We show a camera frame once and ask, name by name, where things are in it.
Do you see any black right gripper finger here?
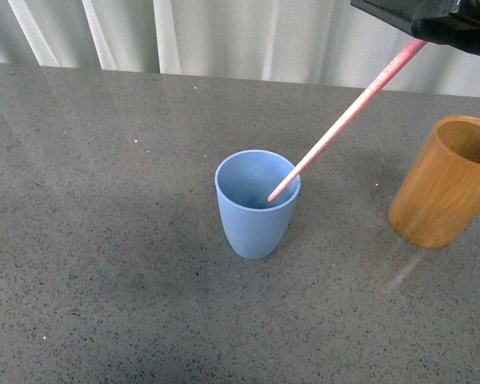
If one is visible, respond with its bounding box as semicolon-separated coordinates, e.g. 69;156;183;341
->
350;0;480;56

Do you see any pink chopstick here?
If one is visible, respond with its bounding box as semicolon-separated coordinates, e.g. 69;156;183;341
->
267;38;427;202

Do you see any blue plastic cup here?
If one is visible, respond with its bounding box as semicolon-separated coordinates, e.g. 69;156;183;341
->
214;150;301;259

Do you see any bamboo chopstick holder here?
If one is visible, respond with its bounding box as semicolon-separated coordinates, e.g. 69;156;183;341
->
388;115;480;248

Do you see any white curtain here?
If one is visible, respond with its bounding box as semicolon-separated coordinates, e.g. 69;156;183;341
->
0;0;480;99

